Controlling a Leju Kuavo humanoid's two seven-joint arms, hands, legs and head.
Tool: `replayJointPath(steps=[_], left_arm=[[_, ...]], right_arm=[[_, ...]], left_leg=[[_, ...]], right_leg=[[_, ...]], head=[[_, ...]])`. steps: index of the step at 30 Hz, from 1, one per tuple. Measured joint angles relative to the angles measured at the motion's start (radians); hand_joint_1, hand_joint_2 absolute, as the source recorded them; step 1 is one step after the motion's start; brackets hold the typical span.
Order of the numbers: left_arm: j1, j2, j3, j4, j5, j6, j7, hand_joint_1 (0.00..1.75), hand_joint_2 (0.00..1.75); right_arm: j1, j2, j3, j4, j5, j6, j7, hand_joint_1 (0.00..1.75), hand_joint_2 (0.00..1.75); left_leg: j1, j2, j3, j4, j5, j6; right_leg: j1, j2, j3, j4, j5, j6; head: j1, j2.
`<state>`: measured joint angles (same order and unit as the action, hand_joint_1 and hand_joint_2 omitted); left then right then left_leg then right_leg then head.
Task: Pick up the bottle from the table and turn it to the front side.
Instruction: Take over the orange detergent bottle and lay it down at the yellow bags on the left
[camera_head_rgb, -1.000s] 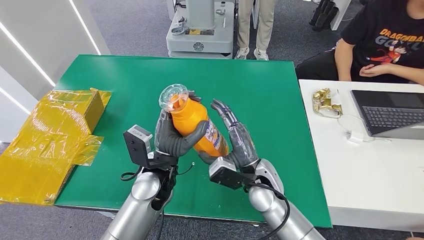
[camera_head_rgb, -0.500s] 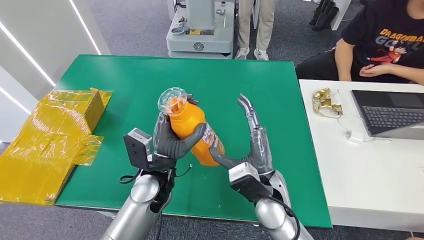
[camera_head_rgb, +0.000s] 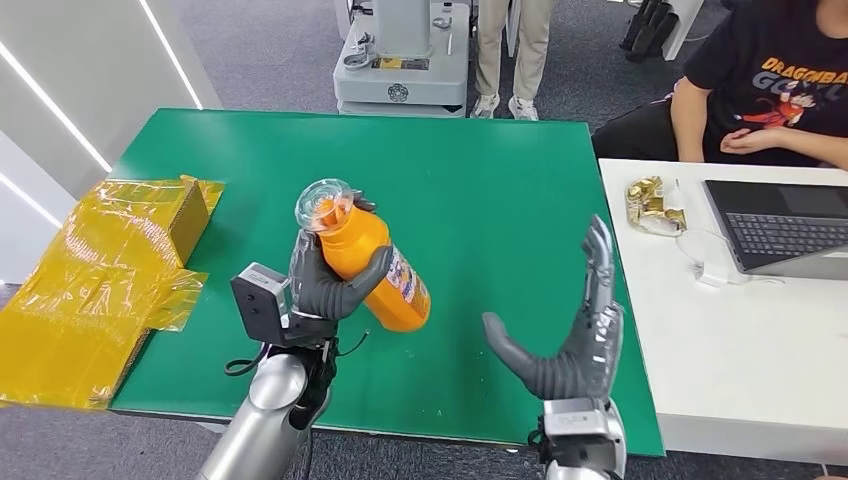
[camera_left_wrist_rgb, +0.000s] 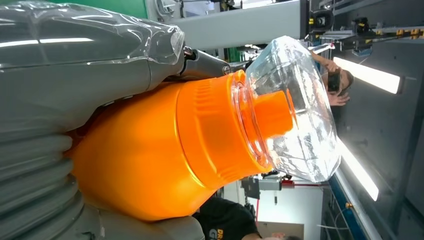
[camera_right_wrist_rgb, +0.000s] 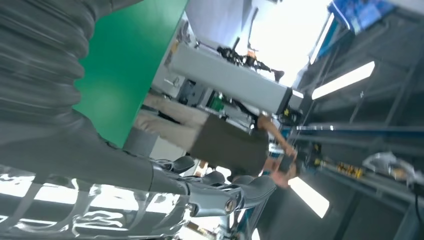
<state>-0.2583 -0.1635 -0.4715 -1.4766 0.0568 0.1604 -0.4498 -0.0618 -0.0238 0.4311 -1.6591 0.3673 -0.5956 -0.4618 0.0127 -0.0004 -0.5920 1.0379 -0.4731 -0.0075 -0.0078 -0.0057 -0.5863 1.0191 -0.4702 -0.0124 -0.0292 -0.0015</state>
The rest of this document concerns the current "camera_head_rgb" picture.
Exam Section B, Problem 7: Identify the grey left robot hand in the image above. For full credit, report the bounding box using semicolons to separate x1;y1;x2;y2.
288;192;395;340

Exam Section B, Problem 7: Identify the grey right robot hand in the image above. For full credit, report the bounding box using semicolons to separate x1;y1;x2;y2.
481;213;625;402

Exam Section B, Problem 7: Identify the orange bottle with clear cap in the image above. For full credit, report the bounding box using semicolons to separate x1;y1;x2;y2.
294;177;433;334

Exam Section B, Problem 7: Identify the gold foil wrapper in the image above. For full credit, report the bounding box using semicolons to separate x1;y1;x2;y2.
624;176;688;238

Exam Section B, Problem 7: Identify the yellow film wrapped cardboard box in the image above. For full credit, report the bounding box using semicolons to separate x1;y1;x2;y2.
0;174;227;412

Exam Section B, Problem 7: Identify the grey laptop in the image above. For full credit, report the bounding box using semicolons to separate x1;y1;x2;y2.
702;178;848;281

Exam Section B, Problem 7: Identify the standing person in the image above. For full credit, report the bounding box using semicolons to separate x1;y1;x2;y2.
468;0;554;122

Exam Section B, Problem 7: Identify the seated person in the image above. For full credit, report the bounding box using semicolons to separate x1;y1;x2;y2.
591;0;848;172

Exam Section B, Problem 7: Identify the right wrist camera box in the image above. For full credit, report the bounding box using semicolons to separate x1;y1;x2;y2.
541;397;614;440

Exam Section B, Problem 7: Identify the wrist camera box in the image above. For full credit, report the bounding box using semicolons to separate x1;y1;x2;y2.
230;262;293;346
541;397;614;440

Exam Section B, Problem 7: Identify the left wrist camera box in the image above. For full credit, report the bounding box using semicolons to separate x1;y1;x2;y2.
230;262;293;346

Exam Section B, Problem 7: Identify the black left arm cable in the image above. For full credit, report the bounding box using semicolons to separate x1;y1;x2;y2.
223;343;274;378

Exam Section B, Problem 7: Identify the white charger with cable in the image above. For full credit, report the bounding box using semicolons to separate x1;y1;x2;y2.
675;228;786;289

